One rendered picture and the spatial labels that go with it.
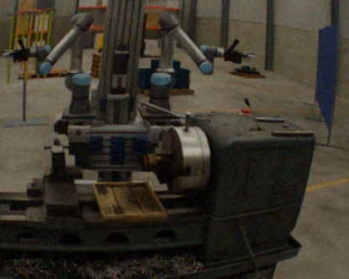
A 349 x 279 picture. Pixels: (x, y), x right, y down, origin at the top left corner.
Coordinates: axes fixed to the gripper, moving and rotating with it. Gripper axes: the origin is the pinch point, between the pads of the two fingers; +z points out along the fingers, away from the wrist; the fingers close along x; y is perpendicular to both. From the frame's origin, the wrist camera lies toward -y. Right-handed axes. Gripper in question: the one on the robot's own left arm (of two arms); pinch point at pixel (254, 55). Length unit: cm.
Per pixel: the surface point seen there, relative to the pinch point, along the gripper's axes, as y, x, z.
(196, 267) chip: 88, 102, -19
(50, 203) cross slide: 45, 123, -84
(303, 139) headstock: 25, 67, 27
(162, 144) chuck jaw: 33, 77, -43
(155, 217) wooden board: 56, 102, -40
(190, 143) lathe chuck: 27, 84, -30
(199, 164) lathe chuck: 35, 88, -25
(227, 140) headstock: 23, 85, -14
